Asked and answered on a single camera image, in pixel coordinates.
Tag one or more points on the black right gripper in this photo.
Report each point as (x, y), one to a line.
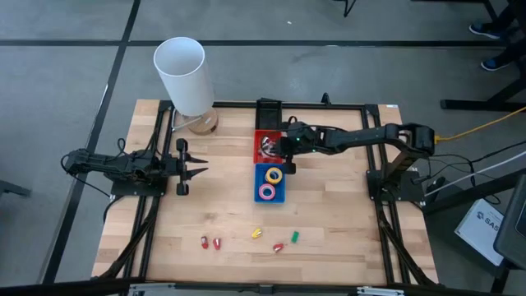
(292, 141)

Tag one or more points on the black plastic basket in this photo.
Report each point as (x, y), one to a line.
(268, 117)

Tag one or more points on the blue plastic basket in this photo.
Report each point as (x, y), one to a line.
(258, 198)

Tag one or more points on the yellow tape roll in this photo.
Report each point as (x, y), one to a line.
(267, 176)

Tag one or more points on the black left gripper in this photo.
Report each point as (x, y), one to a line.
(182, 166)

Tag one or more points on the yellow mini stapler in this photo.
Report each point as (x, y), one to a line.
(257, 233)

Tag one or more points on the black table frame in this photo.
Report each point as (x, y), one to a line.
(230, 105)

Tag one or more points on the black chair leg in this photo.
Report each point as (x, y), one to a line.
(14, 189)

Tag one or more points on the pink tape roll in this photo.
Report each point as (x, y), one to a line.
(260, 192)

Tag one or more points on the black stand leg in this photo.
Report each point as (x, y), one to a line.
(347, 7)

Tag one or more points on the green mini stapler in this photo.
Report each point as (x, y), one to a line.
(294, 237)

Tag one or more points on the white printed box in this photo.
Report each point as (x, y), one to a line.
(476, 234)

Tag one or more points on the white lamp with wooden base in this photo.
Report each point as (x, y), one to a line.
(185, 74)

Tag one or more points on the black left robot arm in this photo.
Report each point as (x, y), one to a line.
(111, 166)

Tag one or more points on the red plastic basket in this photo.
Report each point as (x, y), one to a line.
(255, 148)

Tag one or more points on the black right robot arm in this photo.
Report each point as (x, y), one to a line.
(361, 137)

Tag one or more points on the black desk base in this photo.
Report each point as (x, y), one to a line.
(485, 104)

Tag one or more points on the silver bracket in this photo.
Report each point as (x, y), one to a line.
(380, 292)
(152, 289)

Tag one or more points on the black power adapter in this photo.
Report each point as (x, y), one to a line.
(436, 183)

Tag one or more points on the person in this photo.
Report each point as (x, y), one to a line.
(487, 30)

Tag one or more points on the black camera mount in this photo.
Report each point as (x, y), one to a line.
(326, 100)

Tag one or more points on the black monitor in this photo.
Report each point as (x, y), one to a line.
(513, 230)

